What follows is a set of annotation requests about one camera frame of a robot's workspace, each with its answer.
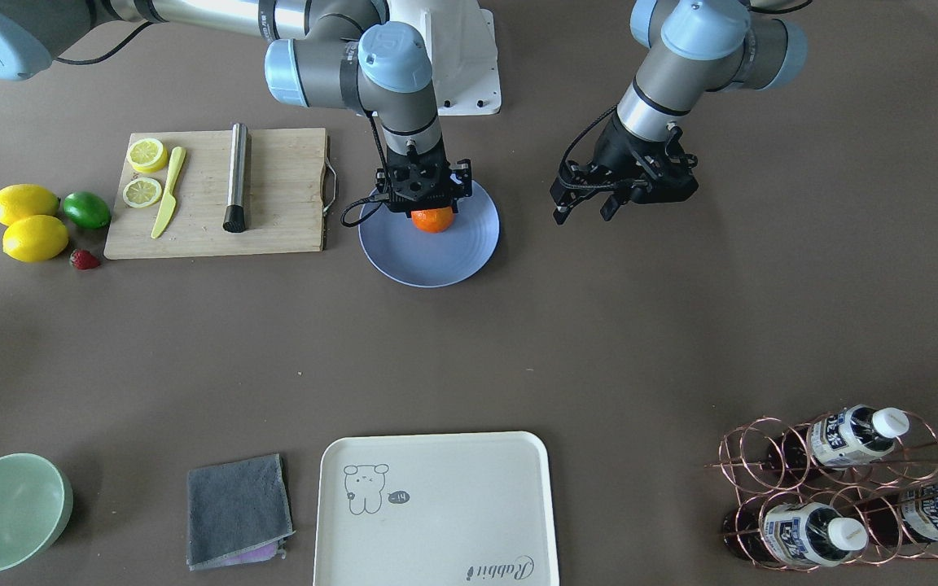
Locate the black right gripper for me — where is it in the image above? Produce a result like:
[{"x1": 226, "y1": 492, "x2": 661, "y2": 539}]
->
[{"x1": 375, "y1": 148, "x2": 473, "y2": 216}]

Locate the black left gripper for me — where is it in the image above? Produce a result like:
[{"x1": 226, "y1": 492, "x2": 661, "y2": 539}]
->
[{"x1": 550, "y1": 112, "x2": 699, "y2": 225}]

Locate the orange mandarin fruit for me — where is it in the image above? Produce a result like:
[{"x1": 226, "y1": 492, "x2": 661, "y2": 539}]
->
[{"x1": 410, "y1": 207, "x2": 457, "y2": 234}]

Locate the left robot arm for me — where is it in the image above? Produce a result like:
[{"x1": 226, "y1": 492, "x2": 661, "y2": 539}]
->
[{"x1": 550, "y1": 1, "x2": 808, "y2": 224}]

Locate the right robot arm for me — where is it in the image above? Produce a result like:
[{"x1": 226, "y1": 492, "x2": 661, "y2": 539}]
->
[{"x1": 0, "y1": 1, "x2": 474, "y2": 214}]

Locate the blue round plate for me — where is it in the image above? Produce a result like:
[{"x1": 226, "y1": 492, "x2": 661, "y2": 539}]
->
[{"x1": 357, "y1": 181, "x2": 500, "y2": 288}]

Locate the wooden cutting board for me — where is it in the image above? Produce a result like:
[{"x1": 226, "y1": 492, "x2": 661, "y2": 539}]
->
[{"x1": 104, "y1": 129, "x2": 329, "y2": 260}]

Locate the metal muddler cylinder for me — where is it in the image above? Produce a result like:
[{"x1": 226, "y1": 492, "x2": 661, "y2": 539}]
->
[{"x1": 222, "y1": 123, "x2": 251, "y2": 234}]

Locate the yellow plastic knife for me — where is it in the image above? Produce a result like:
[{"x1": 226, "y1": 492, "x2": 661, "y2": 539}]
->
[{"x1": 150, "y1": 146, "x2": 187, "y2": 238}]

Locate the lemon half on board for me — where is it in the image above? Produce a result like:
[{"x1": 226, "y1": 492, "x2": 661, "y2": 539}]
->
[{"x1": 125, "y1": 138, "x2": 170, "y2": 174}]

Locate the lemon slice on board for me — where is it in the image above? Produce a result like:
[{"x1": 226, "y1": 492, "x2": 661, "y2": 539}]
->
[{"x1": 121, "y1": 177, "x2": 164, "y2": 208}]

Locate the cream rabbit tray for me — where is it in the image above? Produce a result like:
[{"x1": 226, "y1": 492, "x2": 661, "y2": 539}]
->
[{"x1": 313, "y1": 431, "x2": 561, "y2": 585}]

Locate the green lime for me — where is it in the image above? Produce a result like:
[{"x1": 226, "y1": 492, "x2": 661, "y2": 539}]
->
[{"x1": 62, "y1": 190, "x2": 112, "y2": 230}]

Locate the red strawberry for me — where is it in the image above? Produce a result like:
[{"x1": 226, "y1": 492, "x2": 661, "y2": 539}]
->
[{"x1": 68, "y1": 249, "x2": 102, "y2": 270}]

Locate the top bottle in rack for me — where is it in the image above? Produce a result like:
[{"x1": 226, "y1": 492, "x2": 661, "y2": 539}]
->
[{"x1": 763, "y1": 405, "x2": 910, "y2": 479}]

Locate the grey folded cloth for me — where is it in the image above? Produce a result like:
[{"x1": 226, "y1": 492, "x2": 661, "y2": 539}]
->
[{"x1": 186, "y1": 453, "x2": 295, "y2": 571}]

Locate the lower bottle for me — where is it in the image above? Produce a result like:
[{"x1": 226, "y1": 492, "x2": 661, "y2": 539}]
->
[
  {"x1": 857, "y1": 482, "x2": 938, "y2": 546},
  {"x1": 721, "y1": 503, "x2": 870, "y2": 571}
]

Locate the lower yellow lemon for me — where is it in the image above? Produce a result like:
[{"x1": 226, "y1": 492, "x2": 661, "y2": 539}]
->
[{"x1": 2, "y1": 215, "x2": 68, "y2": 263}]

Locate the yellow lemon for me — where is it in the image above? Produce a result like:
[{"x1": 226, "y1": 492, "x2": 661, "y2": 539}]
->
[
  {"x1": 2, "y1": 215, "x2": 68, "y2": 263},
  {"x1": 0, "y1": 183, "x2": 60, "y2": 226}
]

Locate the upper yellow lemon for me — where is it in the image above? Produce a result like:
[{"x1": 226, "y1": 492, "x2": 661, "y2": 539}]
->
[{"x1": 0, "y1": 183, "x2": 60, "y2": 226}]

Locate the green ceramic bowl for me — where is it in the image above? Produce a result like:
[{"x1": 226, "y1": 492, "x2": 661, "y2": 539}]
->
[{"x1": 0, "y1": 453, "x2": 73, "y2": 571}]

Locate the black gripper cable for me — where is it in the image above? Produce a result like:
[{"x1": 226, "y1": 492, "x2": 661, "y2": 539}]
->
[{"x1": 340, "y1": 114, "x2": 392, "y2": 228}]

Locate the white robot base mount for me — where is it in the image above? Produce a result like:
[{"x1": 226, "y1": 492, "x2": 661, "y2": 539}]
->
[{"x1": 388, "y1": 1, "x2": 502, "y2": 116}]

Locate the copper wire bottle rack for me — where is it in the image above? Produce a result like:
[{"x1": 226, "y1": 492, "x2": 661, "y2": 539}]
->
[{"x1": 715, "y1": 409, "x2": 938, "y2": 572}]

